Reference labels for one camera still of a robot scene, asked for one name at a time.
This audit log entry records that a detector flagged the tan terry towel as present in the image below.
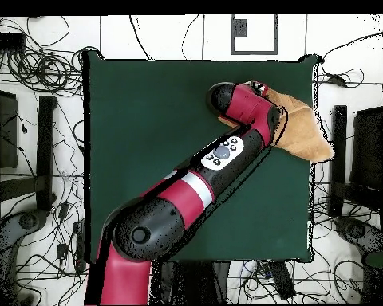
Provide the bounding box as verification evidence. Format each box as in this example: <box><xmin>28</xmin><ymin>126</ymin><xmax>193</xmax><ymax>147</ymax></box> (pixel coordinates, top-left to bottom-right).
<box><xmin>217</xmin><ymin>80</ymin><xmax>335</xmax><ymax>163</ymax></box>

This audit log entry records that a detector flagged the flat black box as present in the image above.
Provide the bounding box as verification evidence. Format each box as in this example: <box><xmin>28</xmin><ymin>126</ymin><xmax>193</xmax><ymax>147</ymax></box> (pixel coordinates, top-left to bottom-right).
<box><xmin>0</xmin><ymin>31</ymin><xmax>27</xmax><ymax>51</ymax></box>

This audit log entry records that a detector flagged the black inline power adapter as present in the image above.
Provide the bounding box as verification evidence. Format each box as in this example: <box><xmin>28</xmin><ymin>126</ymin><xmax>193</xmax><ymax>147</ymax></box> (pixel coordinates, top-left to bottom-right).
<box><xmin>326</xmin><ymin>73</ymin><xmax>349</xmax><ymax>88</ymax></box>

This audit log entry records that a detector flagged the large black case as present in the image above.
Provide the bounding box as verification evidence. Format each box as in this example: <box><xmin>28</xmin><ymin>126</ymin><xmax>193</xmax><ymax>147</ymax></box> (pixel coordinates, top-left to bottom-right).
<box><xmin>349</xmin><ymin>106</ymin><xmax>383</xmax><ymax>190</ymax></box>

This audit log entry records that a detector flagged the dark green table cloth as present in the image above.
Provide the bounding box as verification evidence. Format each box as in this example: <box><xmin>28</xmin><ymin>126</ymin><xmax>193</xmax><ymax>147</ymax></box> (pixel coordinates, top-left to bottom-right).
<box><xmin>82</xmin><ymin>50</ymin><xmax>319</xmax><ymax>265</ymax></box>

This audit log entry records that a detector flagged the grey chair base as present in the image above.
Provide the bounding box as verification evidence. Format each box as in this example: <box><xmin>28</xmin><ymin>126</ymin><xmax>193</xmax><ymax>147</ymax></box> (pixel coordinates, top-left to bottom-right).
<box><xmin>334</xmin><ymin>215</ymin><xmax>383</xmax><ymax>256</ymax></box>
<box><xmin>0</xmin><ymin>209</ymin><xmax>49</xmax><ymax>306</ymax></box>

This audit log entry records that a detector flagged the black rectangular box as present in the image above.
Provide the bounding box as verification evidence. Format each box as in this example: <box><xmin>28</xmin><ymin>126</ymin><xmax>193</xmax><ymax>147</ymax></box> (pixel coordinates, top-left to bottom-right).
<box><xmin>267</xmin><ymin>261</ymin><xmax>297</xmax><ymax>301</ymax></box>

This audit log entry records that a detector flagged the long black bar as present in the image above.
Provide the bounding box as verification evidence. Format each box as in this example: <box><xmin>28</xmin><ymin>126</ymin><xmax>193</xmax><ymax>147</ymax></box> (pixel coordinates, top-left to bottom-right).
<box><xmin>35</xmin><ymin>95</ymin><xmax>57</xmax><ymax>212</ymax></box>

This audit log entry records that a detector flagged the black power strip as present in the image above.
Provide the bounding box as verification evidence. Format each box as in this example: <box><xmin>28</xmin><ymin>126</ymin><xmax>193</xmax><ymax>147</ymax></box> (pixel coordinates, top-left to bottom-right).
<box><xmin>72</xmin><ymin>219</ymin><xmax>88</xmax><ymax>273</ymax></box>

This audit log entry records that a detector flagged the small black power adapter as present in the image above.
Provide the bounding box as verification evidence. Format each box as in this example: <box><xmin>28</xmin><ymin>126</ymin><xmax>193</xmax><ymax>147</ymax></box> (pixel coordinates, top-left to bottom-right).
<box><xmin>56</xmin><ymin>243</ymin><xmax>70</xmax><ymax>260</ymax></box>

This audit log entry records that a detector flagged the black monitor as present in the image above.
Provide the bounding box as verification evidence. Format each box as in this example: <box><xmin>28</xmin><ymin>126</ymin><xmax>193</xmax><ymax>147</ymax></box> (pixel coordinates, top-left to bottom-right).
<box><xmin>0</xmin><ymin>88</ymin><xmax>20</xmax><ymax>170</ymax></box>

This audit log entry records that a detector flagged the dark grey square frame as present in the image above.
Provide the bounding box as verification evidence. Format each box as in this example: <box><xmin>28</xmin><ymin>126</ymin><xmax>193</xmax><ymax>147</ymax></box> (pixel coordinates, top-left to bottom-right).
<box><xmin>231</xmin><ymin>14</ymin><xmax>279</xmax><ymax>56</ymax></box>

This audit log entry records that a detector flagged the curved black cable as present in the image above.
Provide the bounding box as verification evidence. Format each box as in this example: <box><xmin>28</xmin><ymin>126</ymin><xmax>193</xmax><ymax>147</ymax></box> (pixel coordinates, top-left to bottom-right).
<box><xmin>128</xmin><ymin>14</ymin><xmax>153</xmax><ymax>61</ymax></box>

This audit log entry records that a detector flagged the black cable coil bundle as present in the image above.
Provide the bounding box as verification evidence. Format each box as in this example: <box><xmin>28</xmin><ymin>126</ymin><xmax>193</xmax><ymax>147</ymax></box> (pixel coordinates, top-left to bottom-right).
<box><xmin>6</xmin><ymin>45</ymin><xmax>98</xmax><ymax>97</ymax></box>

